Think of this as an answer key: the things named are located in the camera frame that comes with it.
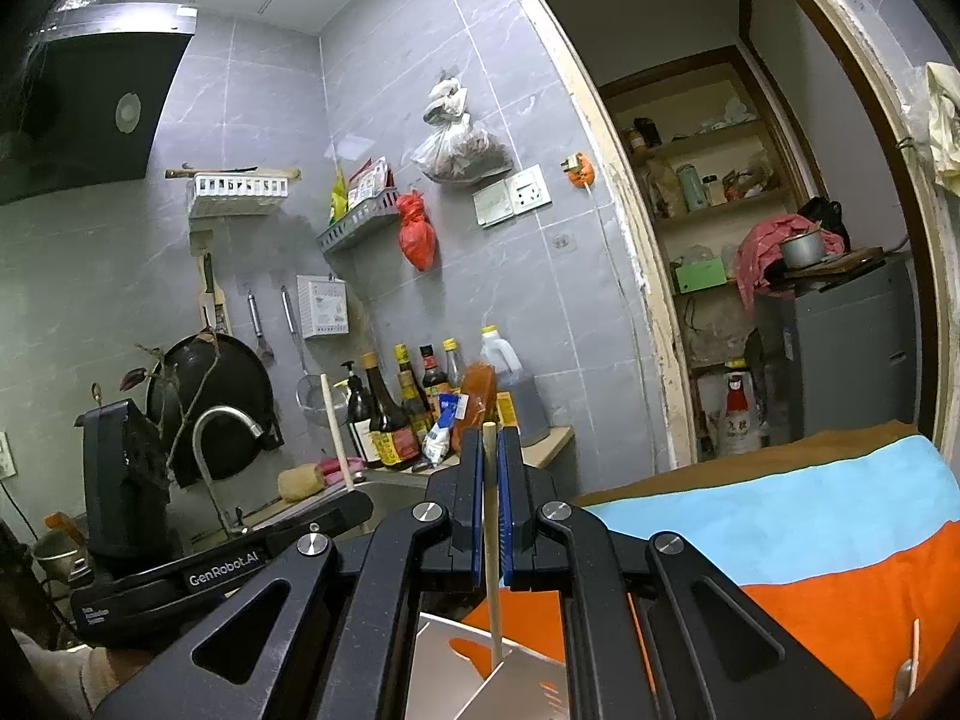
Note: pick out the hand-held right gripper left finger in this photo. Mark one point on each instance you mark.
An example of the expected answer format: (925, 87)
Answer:
(476, 517)

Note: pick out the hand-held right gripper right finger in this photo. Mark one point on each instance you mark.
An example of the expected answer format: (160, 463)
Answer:
(505, 517)

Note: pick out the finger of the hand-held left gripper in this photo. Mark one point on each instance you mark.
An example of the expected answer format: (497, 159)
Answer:
(349, 510)

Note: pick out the wooden chopstick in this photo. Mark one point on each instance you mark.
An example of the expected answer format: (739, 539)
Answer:
(914, 652)
(491, 615)
(337, 435)

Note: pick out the person's left hand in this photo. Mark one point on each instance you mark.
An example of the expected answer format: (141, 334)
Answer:
(124, 671)

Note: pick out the pink sponge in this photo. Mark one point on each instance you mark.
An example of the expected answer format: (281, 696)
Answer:
(337, 472)

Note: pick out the yellow sponge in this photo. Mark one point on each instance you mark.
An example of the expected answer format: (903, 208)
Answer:
(300, 482)

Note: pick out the black pump bottle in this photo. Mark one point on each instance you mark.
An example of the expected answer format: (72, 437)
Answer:
(358, 424)

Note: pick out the dark sauce bottle yellow label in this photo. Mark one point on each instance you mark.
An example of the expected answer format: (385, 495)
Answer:
(390, 427)

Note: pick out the small metal pot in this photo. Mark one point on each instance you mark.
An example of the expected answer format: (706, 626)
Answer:
(60, 559)

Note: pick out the blue white packet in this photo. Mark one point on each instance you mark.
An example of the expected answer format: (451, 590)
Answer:
(442, 427)

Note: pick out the metal skimmer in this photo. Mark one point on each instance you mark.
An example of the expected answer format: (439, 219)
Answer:
(311, 397)

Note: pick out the cooking oil jug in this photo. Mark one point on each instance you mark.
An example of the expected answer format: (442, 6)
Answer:
(521, 397)

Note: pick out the orange seasoning packet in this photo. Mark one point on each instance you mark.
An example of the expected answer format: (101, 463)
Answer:
(478, 394)

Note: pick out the yellow-capped sauce bottle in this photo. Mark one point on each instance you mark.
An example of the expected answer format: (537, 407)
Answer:
(412, 394)

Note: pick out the clear yellow-capped bottle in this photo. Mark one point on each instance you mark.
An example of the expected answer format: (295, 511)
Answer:
(453, 367)

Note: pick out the black wok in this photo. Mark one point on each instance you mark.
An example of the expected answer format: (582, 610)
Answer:
(240, 390)

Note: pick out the metal faucet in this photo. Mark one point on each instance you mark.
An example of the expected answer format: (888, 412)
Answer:
(214, 420)

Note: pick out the metal spatula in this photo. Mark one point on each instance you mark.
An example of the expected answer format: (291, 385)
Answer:
(259, 330)

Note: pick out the dried plant branch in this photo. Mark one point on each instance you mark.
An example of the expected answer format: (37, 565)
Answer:
(161, 367)

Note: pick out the red plastic bag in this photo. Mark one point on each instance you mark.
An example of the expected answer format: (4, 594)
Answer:
(417, 236)

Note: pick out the striped orange blue brown cloth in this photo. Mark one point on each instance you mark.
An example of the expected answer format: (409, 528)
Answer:
(787, 525)

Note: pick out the wooden shelf unit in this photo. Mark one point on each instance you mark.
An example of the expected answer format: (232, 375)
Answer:
(660, 270)

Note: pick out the green box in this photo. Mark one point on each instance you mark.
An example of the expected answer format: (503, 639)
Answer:
(701, 277)

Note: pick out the yellow snack packet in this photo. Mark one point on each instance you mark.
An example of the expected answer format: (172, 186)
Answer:
(339, 199)

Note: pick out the red white seasoning packet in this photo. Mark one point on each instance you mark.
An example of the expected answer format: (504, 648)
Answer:
(369, 184)

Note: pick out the orange plug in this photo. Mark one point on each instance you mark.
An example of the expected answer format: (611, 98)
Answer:
(581, 171)

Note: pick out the clear bag of dried goods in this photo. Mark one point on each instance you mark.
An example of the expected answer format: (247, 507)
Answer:
(461, 154)

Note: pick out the pink cloth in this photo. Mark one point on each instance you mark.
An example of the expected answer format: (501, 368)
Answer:
(757, 251)

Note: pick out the grey cabinet with pot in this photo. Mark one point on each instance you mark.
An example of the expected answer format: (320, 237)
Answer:
(847, 360)

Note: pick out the green thermos cup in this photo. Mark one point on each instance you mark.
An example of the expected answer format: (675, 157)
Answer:
(693, 187)

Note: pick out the white jar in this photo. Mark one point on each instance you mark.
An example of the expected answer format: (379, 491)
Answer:
(714, 190)

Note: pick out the white plastic bag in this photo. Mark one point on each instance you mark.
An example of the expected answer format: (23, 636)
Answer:
(446, 101)

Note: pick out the metal spoon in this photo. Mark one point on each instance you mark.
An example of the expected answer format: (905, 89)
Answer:
(902, 679)

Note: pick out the black bag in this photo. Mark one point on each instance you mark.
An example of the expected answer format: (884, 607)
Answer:
(825, 217)

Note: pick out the black range hood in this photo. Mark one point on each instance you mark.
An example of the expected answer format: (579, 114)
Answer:
(82, 97)

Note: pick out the white rubber gloves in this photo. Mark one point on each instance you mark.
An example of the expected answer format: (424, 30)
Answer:
(945, 127)

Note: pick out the white wall box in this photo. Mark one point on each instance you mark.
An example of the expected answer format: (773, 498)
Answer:
(322, 307)

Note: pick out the grey wall shelf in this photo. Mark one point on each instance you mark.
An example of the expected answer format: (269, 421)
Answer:
(356, 229)

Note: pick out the small white wall outlet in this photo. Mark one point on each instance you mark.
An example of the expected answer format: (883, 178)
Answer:
(565, 241)

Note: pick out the wooden door frame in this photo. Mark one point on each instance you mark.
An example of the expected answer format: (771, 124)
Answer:
(637, 240)

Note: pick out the white wall switch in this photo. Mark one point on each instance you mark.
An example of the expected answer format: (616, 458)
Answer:
(493, 204)

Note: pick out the white wall socket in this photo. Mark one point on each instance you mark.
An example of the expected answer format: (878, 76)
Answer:
(529, 187)

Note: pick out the white plastic wall basket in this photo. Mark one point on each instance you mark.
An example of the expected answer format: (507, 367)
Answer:
(238, 195)

